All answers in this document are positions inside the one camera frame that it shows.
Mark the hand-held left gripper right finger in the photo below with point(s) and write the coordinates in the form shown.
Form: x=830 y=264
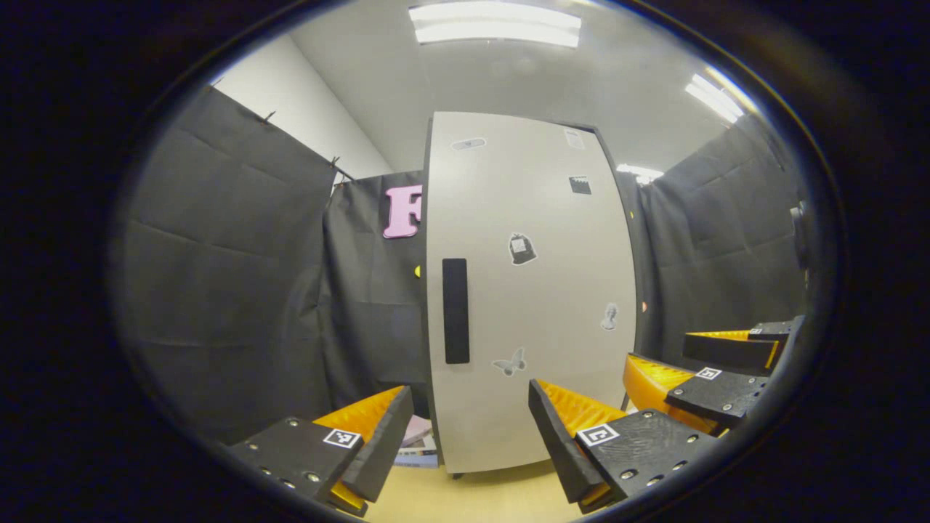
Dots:
x=559 y=450

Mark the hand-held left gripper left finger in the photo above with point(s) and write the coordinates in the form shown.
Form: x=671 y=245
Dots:
x=385 y=447

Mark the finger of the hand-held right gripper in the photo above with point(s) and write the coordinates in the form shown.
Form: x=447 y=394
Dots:
x=716 y=396
x=726 y=350

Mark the dark grey cabinet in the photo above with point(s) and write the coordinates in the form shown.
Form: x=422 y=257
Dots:
x=609 y=154

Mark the grey cabinet door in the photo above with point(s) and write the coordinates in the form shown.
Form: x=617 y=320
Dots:
x=538 y=218

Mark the white and blue book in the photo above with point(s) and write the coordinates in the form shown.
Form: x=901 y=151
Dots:
x=418 y=457

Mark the pink box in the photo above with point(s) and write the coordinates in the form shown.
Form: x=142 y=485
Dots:
x=418 y=430

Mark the long ceiling light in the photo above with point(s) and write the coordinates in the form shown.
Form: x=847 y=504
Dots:
x=716 y=98

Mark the small ceiling light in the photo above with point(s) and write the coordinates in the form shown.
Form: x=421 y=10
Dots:
x=639 y=172

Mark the black backdrop cloth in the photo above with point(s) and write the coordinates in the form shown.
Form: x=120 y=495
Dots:
x=218 y=254

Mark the large ceiling light panel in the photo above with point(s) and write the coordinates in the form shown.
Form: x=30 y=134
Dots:
x=494 y=22

